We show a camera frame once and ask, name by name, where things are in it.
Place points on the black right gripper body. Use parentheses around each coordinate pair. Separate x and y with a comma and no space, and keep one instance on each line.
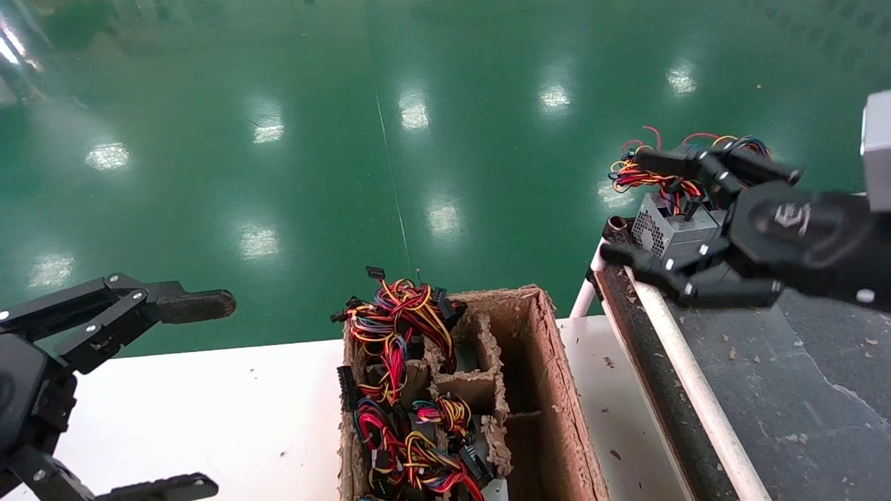
(800,236)

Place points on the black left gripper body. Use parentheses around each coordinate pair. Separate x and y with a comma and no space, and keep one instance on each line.
(28,403)

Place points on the long white rail tube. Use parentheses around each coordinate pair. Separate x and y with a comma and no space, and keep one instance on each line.
(686,369)

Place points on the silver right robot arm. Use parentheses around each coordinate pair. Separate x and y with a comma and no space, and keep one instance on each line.
(878,153)

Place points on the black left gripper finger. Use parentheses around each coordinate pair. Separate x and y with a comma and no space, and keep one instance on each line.
(125,306)
(153,490)

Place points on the black conveyor belt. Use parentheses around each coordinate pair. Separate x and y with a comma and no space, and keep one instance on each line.
(786,376)

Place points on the grey power supply with vent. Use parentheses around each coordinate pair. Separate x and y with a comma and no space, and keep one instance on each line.
(672,229)

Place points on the black multi-pin connector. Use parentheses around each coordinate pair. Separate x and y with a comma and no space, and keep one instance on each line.
(347,388)

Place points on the dark tube joint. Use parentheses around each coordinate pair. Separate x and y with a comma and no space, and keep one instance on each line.
(616,228)

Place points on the white support leg tube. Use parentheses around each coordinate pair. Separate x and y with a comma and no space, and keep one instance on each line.
(590,285)

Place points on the brown pulp cardboard tray box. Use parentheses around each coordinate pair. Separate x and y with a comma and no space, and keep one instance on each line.
(543,362)

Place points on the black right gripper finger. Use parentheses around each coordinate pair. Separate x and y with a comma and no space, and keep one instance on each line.
(710,282)
(724,167)

